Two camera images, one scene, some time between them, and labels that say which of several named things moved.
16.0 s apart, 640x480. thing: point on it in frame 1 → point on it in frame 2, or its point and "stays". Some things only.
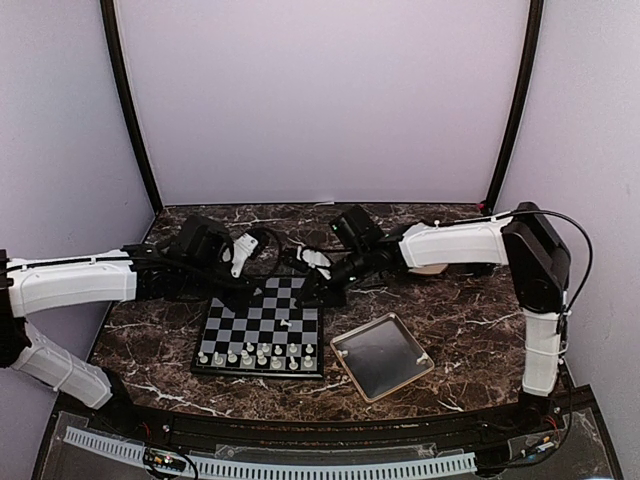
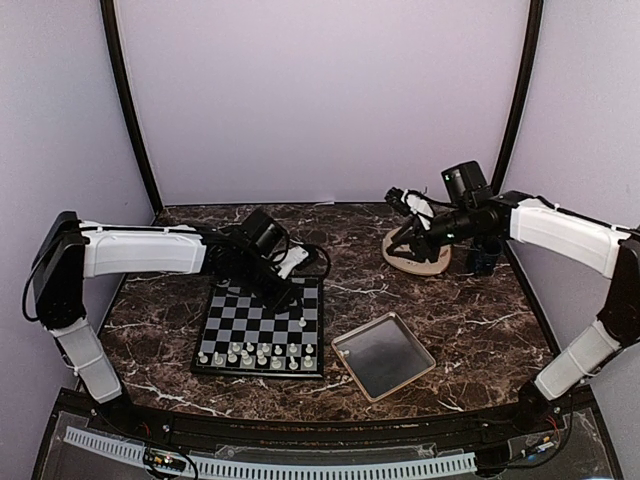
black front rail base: [553, 435] stays
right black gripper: [316, 285] → [418, 241]
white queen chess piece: [262, 360] stays
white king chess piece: [247, 360] stays
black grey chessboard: [271, 336] stays
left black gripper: [240, 300] → [288, 293]
